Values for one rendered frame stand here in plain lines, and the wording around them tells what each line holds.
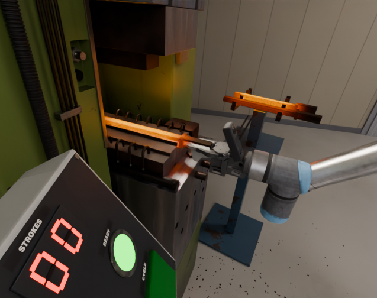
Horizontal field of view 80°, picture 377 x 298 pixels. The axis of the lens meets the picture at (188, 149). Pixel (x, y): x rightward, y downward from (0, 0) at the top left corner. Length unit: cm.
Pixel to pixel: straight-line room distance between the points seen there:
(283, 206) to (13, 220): 64
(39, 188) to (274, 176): 56
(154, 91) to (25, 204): 80
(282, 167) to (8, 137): 61
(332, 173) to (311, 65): 290
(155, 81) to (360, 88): 333
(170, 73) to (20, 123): 61
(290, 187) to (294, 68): 296
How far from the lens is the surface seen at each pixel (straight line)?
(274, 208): 74
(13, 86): 46
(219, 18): 339
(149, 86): 99
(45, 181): 27
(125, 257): 32
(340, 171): 79
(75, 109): 51
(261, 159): 67
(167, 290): 39
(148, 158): 67
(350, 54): 375
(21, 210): 25
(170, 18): 55
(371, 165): 77
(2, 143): 46
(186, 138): 72
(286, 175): 67
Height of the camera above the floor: 135
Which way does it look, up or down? 31 degrees down
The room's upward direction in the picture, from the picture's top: 5 degrees clockwise
